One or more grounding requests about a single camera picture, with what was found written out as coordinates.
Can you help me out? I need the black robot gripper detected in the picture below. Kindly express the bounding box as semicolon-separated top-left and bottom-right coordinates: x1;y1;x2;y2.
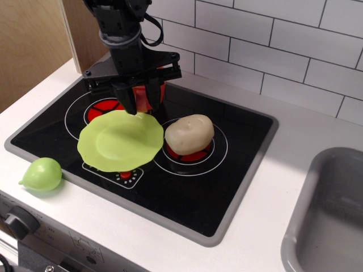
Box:
82;27;182;115

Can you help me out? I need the orange plastic cup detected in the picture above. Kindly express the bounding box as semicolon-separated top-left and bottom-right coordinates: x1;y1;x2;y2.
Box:
132;83;166;113

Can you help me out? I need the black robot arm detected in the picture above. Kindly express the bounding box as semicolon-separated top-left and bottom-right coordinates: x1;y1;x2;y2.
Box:
83;1;182;114

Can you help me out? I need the light green plastic plate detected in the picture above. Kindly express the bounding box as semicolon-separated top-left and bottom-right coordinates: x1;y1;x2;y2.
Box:
77;110;164;172

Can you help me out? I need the beige toy potato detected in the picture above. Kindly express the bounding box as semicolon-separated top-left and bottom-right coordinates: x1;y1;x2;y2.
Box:
165;114;214;155

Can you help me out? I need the wooden side panel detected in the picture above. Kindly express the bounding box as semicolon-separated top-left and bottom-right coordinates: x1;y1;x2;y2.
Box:
1;1;108;111

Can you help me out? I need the black toy stove top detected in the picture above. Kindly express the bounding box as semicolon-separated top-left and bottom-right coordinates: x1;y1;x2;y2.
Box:
1;66;278;247

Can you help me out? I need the green toy pear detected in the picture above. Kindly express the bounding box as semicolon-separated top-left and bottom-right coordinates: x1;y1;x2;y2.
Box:
19;158;62;192

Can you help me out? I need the grey oven knob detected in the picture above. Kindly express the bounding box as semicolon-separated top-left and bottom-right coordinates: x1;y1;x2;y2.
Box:
5;206;40;240

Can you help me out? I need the grey toy sink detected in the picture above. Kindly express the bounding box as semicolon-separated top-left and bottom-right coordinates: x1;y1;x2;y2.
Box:
281;147;362;271

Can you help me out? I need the black cable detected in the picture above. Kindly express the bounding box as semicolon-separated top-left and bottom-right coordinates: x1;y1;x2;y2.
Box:
140;12;164;46

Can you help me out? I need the black mount with screw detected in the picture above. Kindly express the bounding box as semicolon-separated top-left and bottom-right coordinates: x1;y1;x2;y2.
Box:
1;241;79;271

